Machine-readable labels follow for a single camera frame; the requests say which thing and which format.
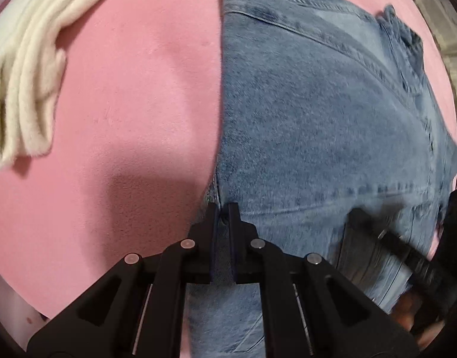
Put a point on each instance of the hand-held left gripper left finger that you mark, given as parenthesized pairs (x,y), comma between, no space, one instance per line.
(212,238)

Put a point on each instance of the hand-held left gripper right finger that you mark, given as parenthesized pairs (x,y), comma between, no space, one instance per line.
(233,238)

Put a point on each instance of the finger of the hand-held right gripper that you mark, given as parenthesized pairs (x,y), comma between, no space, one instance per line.
(392,242)

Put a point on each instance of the blue denim jeans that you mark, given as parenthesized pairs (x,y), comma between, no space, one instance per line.
(306,119)

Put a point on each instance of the person's right hand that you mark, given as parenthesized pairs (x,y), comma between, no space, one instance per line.
(405,309)

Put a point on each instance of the pink fleece blanket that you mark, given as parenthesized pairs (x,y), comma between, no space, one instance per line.
(138,119)

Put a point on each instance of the stack of white folded bedding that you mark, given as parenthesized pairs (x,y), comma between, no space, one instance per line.
(433,18)

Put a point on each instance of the white fleece cloth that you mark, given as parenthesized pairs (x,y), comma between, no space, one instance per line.
(27,82)

